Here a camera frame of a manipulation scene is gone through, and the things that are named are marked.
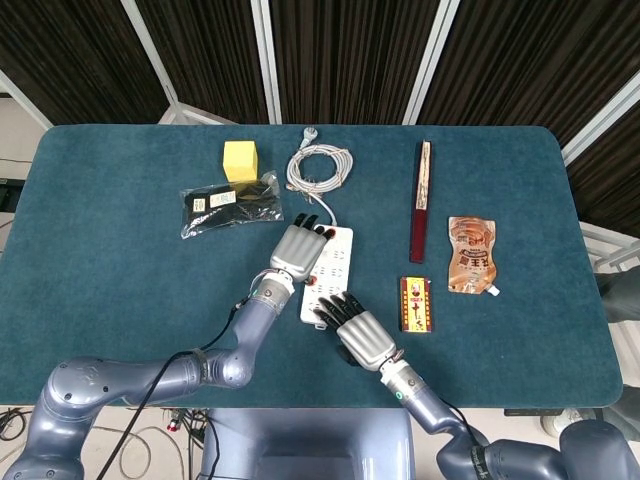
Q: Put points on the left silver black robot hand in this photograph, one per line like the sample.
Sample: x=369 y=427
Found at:
x=295 y=250

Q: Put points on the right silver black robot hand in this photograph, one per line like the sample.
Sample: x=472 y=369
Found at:
x=365 y=340

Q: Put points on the white power strip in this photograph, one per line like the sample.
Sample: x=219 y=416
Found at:
x=336 y=270

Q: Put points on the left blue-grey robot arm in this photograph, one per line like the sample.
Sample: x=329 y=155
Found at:
x=100 y=375

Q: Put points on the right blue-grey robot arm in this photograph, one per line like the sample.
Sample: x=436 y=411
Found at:
x=430 y=410

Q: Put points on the red yellow printed box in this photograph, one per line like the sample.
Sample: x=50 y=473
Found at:
x=416 y=305

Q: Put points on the black item in clear bag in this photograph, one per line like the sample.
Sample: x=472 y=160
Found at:
x=225 y=210

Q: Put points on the yellow cube block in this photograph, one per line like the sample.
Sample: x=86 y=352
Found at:
x=240 y=160

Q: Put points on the blue-grey robot torso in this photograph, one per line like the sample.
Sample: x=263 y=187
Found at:
x=300 y=440

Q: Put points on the dark red chopstick box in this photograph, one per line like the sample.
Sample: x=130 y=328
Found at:
x=421 y=230

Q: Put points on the orange drink pouch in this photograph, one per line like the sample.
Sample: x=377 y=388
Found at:
x=470 y=260

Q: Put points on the teal table cloth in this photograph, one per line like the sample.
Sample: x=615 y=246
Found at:
x=150 y=280

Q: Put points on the white partition frame post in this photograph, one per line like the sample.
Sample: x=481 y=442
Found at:
x=25 y=104
x=600 y=120
x=266 y=60
x=431 y=60
x=152 y=50

